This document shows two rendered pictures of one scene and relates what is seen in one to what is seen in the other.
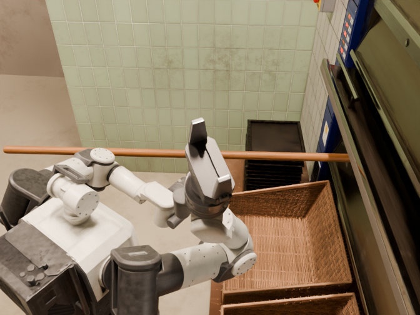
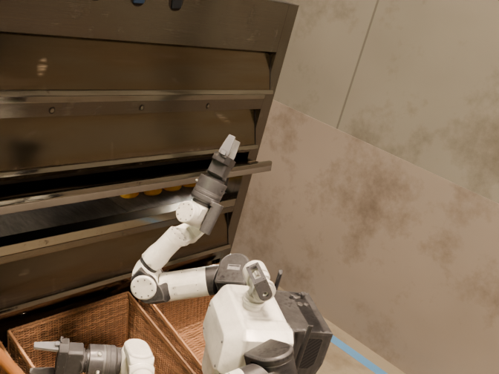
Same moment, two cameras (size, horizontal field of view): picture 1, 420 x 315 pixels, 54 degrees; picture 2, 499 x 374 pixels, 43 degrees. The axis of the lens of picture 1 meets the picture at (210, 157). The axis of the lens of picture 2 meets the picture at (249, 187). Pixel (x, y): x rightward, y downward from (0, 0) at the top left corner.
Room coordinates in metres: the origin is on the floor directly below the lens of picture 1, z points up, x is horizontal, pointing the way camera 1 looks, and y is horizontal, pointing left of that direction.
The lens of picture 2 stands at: (1.98, 1.03, 2.28)
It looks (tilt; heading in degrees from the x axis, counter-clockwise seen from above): 20 degrees down; 212
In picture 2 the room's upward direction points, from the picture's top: 16 degrees clockwise
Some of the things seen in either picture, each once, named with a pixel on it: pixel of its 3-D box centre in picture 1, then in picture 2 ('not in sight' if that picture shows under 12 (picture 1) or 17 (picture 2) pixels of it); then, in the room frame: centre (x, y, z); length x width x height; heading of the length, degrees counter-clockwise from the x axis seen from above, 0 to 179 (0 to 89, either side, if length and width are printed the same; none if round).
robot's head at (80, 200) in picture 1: (74, 197); (258, 283); (0.67, 0.31, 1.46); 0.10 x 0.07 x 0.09; 52
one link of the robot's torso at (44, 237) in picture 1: (70, 267); (260, 347); (0.62, 0.35, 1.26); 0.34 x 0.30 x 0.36; 52
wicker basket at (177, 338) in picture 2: not in sight; (213, 323); (-0.05, -0.23, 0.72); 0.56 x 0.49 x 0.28; 176
